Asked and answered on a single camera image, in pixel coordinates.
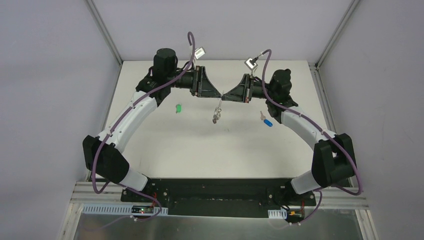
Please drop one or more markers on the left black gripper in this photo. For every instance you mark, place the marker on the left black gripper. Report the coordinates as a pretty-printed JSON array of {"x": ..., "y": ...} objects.
[{"x": 196, "y": 81}]

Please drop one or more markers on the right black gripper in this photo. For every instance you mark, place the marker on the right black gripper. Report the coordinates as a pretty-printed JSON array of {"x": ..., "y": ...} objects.
[{"x": 248, "y": 87}]

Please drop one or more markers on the keyring with keys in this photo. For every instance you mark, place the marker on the keyring with keys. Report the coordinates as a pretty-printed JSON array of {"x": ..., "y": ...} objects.
[{"x": 217, "y": 111}]

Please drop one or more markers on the green tagged key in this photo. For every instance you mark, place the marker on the green tagged key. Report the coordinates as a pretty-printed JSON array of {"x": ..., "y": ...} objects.
[{"x": 178, "y": 108}]

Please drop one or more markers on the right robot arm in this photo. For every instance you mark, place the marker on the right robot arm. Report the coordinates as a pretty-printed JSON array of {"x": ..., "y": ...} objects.
[{"x": 333, "y": 157}]

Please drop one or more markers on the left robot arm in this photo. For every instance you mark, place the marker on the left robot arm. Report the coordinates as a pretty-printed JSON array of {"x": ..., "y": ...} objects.
[{"x": 103, "y": 153}]

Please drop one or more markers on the blue tagged key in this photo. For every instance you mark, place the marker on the blue tagged key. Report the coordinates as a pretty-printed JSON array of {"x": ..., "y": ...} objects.
[{"x": 265, "y": 120}]

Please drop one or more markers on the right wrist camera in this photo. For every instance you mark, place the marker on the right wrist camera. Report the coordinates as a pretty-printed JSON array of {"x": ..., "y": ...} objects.
[{"x": 251, "y": 63}]

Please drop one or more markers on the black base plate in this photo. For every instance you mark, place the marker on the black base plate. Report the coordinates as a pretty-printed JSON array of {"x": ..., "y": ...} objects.
[{"x": 226, "y": 197}]

